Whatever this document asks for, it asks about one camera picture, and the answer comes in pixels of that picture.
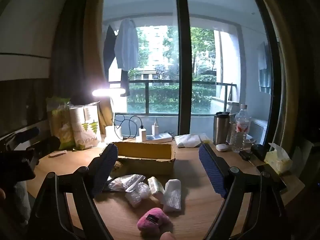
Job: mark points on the clear water bottle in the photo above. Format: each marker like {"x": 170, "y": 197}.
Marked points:
{"x": 240, "y": 130}

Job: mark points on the paper cup bag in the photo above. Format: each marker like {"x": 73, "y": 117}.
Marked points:
{"x": 86, "y": 127}

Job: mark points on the white power strip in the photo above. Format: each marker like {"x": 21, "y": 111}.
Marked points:
{"x": 160, "y": 138}

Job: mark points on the white foam net sleeve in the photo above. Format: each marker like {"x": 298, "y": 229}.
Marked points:
{"x": 172, "y": 195}

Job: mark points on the green snack bag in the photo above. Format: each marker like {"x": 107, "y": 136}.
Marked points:
{"x": 60, "y": 122}

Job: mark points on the small tan packet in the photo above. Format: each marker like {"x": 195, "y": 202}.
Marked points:
{"x": 58, "y": 153}

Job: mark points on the dark hanging pants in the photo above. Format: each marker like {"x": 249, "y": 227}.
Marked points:
{"x": 125, "y": 82}

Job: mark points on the clear bubble wrap bundle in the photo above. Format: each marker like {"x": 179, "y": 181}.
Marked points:
{"x": 138, "y": 195}

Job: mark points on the white charger with black plug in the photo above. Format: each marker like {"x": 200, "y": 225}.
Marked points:
{"x": 143, "y": 134}

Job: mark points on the black desk gadget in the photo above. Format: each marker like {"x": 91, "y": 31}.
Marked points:
{"x": 257, "y": 151}

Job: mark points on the black hanging garment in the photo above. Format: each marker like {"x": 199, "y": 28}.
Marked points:
{"x": 109, "y": 52}

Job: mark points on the yellow curtain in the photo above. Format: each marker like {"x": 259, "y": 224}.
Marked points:
{"x": 93, "y": 55}

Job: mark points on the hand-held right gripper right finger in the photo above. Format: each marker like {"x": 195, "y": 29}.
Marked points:
{"x": 212, "y": 170}

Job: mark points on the grey hanging shirt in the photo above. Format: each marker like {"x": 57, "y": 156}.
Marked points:
{"x": 127, "y": 45}

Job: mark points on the brown cardboard box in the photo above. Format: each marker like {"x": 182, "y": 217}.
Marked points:
{"x": 146, "y": 161}

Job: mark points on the steel travel tumbler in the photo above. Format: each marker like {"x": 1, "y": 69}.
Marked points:
{"x": 221, "y": 130}

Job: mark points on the brown fuzzy plush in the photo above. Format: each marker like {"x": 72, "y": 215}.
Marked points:
{"x": 117, "y": 167}

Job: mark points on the dark curtain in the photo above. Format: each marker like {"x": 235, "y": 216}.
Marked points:
{"x": 67, "y": 55}

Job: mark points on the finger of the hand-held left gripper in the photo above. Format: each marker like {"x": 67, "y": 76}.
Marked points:
{"x": 26, "y": 133}
{"x": 47, "y": 143}

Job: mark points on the white desk lamp base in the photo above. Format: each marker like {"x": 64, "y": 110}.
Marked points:
{"x": 113, "y": 133}

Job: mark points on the pink heart plush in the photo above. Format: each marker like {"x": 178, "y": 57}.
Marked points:
{"x": 153, "y": 221}

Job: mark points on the white earbuds case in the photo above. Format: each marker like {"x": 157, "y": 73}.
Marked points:
{"x": 223, "y": 147}

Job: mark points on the black balcony railing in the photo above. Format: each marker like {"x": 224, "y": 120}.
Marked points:
{"x": 160, "y": 82}

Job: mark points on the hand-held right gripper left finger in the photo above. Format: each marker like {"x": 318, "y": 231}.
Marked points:
{"x": 106, "y": 172}

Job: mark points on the white plastic packet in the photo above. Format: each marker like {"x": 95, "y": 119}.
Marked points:
{"x": 188, "y": 140}

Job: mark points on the yellow tissue pack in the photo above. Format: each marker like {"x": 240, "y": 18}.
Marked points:
{"x": 278, "y": 158}

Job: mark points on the green white tissue packet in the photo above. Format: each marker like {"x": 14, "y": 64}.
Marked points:
{"x": 155, "y": 186}

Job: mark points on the black window frame post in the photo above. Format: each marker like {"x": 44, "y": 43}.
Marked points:
{"x": 183, "y": 55}

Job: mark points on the white air conditioner unit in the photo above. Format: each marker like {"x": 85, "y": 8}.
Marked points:
{"x": 257, "y": 131}

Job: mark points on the zip bag of white beads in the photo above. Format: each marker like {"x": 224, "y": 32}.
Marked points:
{"x": 125, "y": 182}

